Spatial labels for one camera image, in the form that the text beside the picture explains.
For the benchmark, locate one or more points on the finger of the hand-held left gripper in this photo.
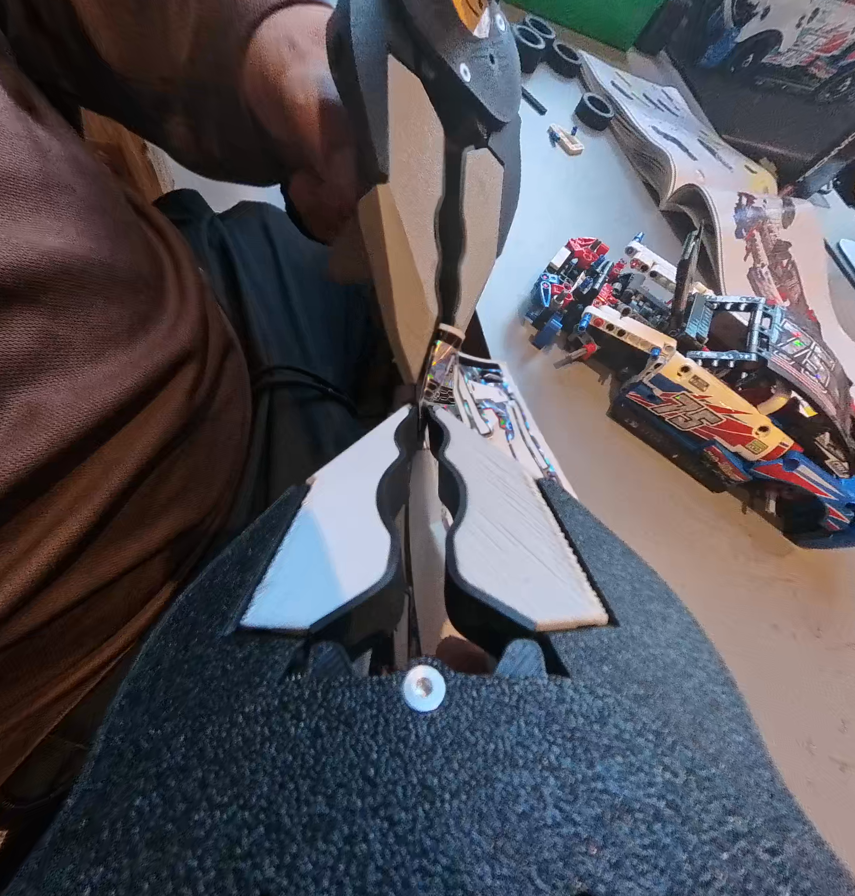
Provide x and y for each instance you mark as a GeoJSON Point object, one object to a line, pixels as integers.
{"type": "Point", "coordinates": [406, 210]}
{"type": "Point", "coordinates": [480, 224]}

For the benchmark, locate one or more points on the holographic sticker sheet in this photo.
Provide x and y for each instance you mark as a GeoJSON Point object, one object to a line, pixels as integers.
{"type": "Point", "coordinates": [494, 413]}

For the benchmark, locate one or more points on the person's left hand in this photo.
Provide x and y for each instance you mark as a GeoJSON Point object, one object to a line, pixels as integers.
{"type": "Point", "coordinates": [308, 140]}

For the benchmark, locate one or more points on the white curved object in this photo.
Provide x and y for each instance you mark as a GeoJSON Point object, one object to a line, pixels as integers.
{"type": "Point", "coordinates": [854, 276]}

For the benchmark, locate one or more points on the black rubber toy tyre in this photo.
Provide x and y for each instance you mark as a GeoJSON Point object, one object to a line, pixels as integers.
{"type": "Point", "coordinates": [564, 61]}
{"type": "Point", "coordinates": [527, 52]}
{"type": "Point", "coordinates": [594, 112]}
{"type": "Point", "coordinates": [543, 26]}

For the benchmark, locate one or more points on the person's left forearm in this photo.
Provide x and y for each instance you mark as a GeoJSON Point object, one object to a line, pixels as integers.
{"type": "Point", "coordinates": [189, 84]}

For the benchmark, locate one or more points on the instruction booklet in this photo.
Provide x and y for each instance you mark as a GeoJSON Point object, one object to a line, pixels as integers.
{"type": "Point", "coordinates": [686, 154]}

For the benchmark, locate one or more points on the grey desk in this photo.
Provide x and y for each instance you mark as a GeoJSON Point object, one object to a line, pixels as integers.
{"type": "Point", "coordinates": [679, 574]}

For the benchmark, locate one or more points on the toy brick race car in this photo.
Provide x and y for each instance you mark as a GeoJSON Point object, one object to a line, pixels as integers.
{"type": "Point", "coordinates": [707, 420]}

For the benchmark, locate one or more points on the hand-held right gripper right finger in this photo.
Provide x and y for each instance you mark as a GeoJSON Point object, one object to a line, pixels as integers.
{"type": "Point", "coordinates": [518, 539]}

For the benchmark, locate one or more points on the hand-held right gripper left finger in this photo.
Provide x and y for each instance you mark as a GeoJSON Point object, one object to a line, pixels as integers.
{"type": "Point", "coordinates": [329, 546]}

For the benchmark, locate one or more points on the white brick frame piece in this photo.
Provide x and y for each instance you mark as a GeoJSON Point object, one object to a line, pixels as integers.
{"type": "Point", "coordinates": [567, 141]}

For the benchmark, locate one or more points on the black toy car set box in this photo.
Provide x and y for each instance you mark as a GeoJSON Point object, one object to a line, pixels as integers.
{"type": "Point", "coordinates": [784, 70]}

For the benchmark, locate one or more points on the person's dark trousers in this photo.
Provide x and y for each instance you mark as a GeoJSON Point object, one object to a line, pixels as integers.
{"type": "Point", "coordinates": [273, 294]}

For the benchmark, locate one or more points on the green plastic bin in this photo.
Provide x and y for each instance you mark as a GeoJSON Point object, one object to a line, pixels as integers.
{"type": "Point", "coordinates": [588, 21]}

